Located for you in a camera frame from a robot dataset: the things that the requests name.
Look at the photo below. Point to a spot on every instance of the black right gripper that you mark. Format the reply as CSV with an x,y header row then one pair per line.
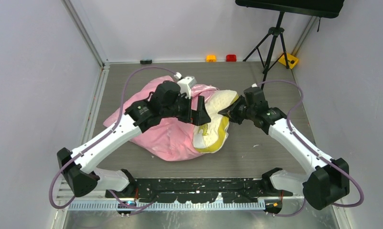
x,y
231,111

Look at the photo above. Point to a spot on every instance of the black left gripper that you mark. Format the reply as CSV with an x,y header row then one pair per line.
x,y
196,117

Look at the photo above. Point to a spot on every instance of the white pillow with yellow trim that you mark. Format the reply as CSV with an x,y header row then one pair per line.
x,y
210,137

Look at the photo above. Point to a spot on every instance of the pink floral pillowcase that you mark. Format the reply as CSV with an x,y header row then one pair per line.
x,y
171,140

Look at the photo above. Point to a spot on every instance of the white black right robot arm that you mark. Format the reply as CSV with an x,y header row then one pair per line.
x,y
323,182

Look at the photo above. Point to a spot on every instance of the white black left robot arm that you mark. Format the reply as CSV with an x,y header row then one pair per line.
x,y
79,166

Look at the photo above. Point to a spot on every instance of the red block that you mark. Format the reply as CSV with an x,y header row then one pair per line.
x,y
231,58

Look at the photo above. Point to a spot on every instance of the orange block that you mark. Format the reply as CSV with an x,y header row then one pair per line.
x,y
211,58

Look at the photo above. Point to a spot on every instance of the black tripod stand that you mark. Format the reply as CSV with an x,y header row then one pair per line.
x,y
275,33

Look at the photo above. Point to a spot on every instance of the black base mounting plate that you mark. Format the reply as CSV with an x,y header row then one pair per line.
x,y
199,190

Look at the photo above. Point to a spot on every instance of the black panel on tripod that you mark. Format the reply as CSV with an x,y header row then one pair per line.
x,y
319,8

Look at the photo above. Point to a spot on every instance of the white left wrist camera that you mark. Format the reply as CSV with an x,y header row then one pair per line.
x,y
186,83

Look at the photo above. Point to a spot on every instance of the yellow corner bracket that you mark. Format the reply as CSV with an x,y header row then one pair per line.
x,y
288,60

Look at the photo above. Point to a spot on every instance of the small black wall device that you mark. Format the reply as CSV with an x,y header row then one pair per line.
x,y
145,61

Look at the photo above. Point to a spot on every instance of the aluminium frame rail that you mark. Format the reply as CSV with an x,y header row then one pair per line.
x,y
103,200

